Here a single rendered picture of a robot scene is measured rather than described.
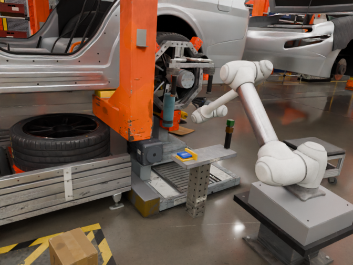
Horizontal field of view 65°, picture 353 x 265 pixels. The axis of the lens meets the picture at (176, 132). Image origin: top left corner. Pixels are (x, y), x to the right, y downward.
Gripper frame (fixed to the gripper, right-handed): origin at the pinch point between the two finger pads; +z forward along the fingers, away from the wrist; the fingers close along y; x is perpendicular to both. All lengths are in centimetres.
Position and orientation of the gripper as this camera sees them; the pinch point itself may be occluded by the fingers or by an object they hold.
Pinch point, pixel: (191, 99)
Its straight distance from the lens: 248.0
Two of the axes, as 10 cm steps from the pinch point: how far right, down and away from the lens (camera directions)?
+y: 6.3, -7.6, 1.6
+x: -5.3, -5.7, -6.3
